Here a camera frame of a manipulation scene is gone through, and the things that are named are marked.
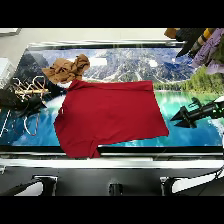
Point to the purple garment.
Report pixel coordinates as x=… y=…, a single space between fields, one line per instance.
x=213 y=50

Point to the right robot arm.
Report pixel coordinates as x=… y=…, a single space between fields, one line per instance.
x=200 y=181

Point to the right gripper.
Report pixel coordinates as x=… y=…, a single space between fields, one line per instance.
x=201 y=113

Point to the brown garment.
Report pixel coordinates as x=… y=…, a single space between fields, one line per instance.
x=65 y=70

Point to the tan garment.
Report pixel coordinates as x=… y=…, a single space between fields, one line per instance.
x=171 y=32

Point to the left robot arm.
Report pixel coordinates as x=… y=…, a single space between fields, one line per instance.
x=20 y=103

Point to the red T-shirt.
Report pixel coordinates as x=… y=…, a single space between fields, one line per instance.
x=110 y=116

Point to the black garment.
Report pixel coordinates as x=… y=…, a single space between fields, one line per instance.
x=190 y=36

